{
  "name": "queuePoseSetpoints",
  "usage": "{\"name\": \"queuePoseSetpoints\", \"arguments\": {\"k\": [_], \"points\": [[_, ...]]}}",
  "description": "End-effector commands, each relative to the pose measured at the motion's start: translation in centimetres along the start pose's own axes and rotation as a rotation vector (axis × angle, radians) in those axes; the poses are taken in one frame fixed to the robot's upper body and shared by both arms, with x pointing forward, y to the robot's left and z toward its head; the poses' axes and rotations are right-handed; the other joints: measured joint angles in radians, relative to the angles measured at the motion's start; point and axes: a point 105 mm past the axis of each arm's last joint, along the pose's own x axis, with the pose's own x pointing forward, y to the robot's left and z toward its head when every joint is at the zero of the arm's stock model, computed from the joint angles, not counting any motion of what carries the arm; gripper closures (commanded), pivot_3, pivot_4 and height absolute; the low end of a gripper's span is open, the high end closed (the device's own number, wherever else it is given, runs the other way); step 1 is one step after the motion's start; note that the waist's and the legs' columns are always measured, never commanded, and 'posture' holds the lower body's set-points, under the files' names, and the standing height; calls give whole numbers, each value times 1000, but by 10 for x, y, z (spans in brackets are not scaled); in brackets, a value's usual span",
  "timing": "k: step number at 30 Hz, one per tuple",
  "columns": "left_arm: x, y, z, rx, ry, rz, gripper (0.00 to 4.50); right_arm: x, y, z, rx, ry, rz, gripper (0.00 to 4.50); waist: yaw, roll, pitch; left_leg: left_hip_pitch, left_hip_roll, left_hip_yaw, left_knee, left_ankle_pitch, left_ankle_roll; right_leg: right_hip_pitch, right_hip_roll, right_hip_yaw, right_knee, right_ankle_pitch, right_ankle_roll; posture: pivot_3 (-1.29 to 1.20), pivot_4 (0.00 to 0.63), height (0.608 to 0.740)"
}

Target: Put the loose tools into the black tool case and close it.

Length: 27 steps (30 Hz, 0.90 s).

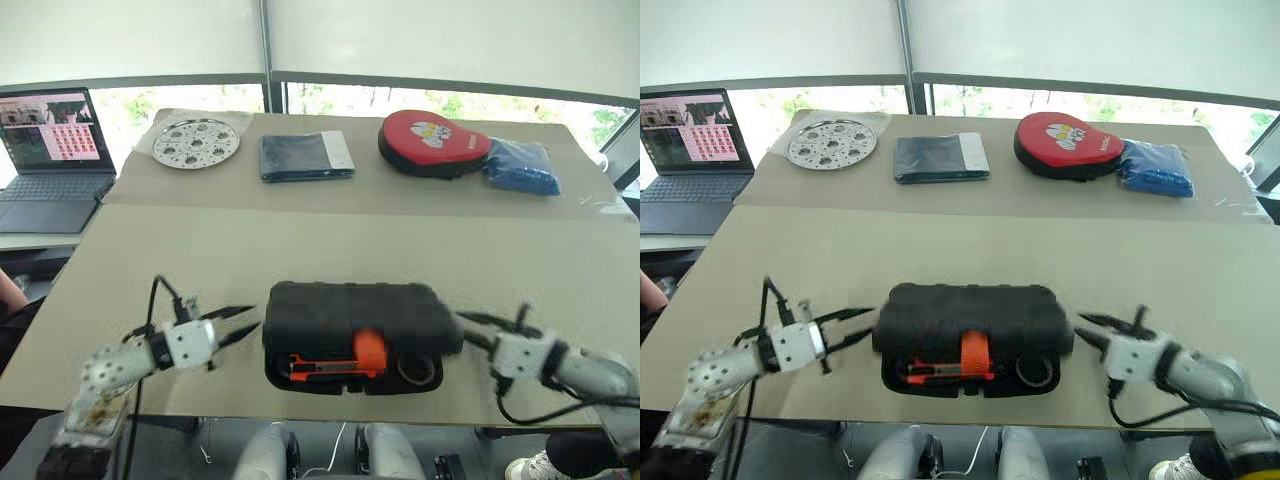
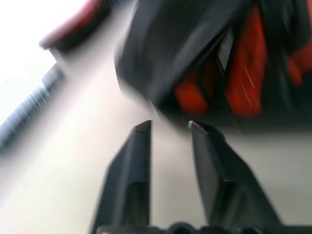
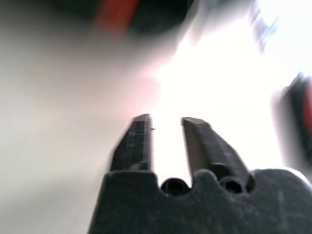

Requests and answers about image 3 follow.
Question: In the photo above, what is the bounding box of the red black boxing pad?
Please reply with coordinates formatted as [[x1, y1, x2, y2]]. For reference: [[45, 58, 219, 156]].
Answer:
[[272, 71, 312, 169]]

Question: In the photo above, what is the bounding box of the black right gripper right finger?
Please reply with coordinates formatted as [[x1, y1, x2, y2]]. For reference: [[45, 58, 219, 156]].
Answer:
[[180, 117, 254, 193]]

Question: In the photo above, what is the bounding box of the black plastic tool case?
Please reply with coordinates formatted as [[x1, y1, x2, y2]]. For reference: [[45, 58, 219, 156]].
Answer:
[[0, 0, 198, 43]]

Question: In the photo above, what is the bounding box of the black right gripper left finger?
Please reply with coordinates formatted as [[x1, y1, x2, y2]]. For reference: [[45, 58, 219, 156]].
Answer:
[[110, 113, 157, 176]]

